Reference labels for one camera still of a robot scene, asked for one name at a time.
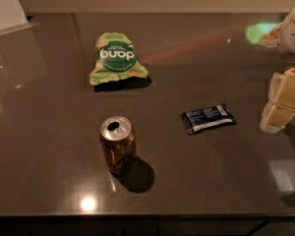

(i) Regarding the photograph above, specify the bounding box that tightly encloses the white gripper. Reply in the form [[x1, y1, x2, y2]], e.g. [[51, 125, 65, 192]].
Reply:
[[260, 6, 295, 134]]

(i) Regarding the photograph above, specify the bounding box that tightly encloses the dark blue snack packet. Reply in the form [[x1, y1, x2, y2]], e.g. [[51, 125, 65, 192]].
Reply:
[[181, 103, 236, 135]]

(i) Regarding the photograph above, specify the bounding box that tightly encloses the green rice chip bag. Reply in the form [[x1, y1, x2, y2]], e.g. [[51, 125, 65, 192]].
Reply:
[[89, 32, 148, 86]]

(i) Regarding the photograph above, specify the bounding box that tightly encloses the white object at left edge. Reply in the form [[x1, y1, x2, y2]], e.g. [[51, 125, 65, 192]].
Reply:
[[0, 0, 36, 36]]

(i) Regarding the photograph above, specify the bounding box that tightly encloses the brown soda can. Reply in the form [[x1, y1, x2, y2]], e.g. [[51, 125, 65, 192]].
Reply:
[[99, 116, 137, 175]]

